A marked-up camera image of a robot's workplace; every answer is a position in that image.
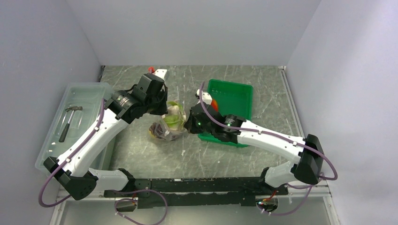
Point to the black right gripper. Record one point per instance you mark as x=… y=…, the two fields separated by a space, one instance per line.
x=189 y=125

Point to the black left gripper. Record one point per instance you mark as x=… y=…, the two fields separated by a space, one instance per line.
x=164 y=93

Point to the white green cabbage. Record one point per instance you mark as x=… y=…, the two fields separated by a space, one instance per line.
x=175 y=117

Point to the red orange mango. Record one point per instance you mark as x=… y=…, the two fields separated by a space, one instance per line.
x=214 y=105

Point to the clear zip top bag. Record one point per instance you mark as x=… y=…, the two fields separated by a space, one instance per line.
x=175 y=134

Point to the dark red grape bunch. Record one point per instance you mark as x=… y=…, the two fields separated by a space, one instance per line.
x=160 y=131

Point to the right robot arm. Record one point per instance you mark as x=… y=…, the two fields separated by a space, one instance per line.
x=303 y=155

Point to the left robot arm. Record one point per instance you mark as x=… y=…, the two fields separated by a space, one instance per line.
x=72 y=169

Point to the green plastic tray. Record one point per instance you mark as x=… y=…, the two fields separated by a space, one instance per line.
x=232 y=98

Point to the clear plastic storage box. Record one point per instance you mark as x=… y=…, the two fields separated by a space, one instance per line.
x=87 y=95

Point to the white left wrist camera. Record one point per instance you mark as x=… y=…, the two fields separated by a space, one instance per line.
x=161 y=73

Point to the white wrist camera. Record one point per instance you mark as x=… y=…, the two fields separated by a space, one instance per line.
x=206 y=97
x=161 y=73

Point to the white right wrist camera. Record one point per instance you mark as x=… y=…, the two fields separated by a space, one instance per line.
x=206 y=97

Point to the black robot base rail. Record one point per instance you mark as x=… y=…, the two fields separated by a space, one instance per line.
x=243 y=191

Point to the hammer with black handle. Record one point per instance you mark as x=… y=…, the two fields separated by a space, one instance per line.
x=71 y=109

